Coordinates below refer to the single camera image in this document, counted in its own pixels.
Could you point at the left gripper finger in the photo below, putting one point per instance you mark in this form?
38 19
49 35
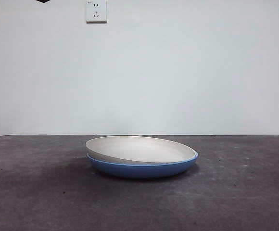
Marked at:
42 1

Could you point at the white round plate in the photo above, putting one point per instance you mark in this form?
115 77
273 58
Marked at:
139 149

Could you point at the blue round plate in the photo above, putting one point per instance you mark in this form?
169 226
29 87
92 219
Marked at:
142 171

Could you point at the white wall socket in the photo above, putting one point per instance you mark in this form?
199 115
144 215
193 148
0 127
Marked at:
96 12

